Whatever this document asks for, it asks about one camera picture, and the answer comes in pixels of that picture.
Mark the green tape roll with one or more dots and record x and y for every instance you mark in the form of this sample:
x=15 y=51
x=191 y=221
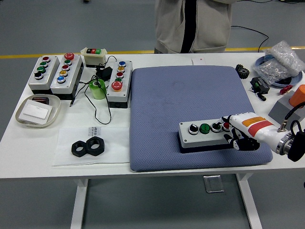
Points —
x=97 y=93

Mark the grey wedge block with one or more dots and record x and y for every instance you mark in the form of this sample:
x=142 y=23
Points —
x=280 y=109

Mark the white wall switch plate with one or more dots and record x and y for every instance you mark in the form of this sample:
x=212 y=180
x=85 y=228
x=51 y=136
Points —
x=35 y=112

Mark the grey button box with knob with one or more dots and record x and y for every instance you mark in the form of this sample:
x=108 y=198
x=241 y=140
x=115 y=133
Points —
x=186 y=137

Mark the small red clip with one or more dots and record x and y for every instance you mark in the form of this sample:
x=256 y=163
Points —
x=286 y=89

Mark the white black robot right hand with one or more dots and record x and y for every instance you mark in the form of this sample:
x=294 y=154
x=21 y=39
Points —
x=257 y=126

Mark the white oval tray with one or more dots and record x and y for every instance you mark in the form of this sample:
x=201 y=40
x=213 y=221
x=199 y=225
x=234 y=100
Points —
x=54 y=118

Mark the clear printed plastic bag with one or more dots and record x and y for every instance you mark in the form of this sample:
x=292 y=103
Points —
x=114 y=148

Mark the silver under-table bracket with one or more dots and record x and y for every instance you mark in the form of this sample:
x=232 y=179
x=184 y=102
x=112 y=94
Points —
x=213 y=183

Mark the blue-grey padded mat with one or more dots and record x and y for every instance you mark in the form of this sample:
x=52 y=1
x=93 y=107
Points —
x=166 y=95

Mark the short grey mushroom-button control box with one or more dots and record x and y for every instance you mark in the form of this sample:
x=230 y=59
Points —
x=125 y=78

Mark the dark floor equipment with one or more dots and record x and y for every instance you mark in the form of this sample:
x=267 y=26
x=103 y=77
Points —
x=293 y=1

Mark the small black hex nut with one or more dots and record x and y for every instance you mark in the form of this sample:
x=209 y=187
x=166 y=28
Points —
x=74 y=150

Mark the large black hex nut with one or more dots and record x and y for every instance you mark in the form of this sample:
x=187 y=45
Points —
x=100 y=149

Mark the long grey mushroom-button control box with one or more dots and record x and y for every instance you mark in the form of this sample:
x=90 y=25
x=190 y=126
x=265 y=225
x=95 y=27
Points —
x=71 y=75

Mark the cream three-button switch box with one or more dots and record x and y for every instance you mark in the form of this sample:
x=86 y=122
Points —
x=94 y=59

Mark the black module with green terminal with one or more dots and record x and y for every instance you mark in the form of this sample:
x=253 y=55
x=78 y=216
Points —
x=261 y=86

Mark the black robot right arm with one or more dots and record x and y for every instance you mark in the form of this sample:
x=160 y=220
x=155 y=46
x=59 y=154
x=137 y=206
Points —
x=296 y=143

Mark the white table leg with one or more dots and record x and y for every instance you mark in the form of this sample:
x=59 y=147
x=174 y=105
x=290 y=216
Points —
x=249 y=205
x=79 y=205

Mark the dark brown block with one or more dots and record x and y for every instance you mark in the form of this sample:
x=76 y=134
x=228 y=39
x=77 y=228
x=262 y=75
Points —
x=40 y=99

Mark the blue round plate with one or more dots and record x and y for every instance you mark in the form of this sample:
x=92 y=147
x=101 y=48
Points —
x=296 y=80

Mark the grey four-button control box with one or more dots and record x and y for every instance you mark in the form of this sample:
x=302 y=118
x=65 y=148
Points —
x=48 y=77

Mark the orange cylinder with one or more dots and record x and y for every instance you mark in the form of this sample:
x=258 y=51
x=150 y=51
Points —
x=299 y=95

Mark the black gear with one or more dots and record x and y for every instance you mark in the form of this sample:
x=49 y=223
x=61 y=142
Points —
x=243 y=72

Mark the clear bag of washers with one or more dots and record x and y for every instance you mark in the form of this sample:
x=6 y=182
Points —
x=278 y=64

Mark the black power adapter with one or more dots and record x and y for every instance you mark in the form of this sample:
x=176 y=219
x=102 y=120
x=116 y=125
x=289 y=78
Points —
x=103 y=73

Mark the small black connector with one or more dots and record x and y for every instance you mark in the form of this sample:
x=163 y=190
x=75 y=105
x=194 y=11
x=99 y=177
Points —
x=262 y=97

